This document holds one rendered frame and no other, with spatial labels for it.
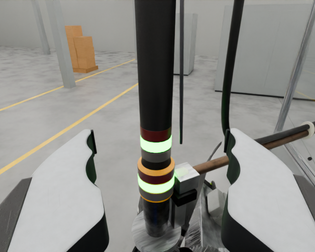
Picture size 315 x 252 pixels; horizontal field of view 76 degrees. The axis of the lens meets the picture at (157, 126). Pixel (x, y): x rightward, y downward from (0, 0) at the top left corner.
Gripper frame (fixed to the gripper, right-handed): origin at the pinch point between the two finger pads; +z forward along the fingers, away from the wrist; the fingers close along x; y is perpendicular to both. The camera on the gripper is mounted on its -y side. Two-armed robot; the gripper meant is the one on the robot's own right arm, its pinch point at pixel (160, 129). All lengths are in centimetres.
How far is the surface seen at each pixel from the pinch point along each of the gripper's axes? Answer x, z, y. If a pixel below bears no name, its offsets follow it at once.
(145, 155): -1.3, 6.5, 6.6
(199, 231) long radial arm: 14, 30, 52
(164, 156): 0.7, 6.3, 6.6
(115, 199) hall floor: -43, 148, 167
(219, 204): 22, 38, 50
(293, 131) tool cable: 22.9, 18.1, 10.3
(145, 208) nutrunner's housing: -1.6, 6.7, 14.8
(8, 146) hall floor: -227, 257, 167
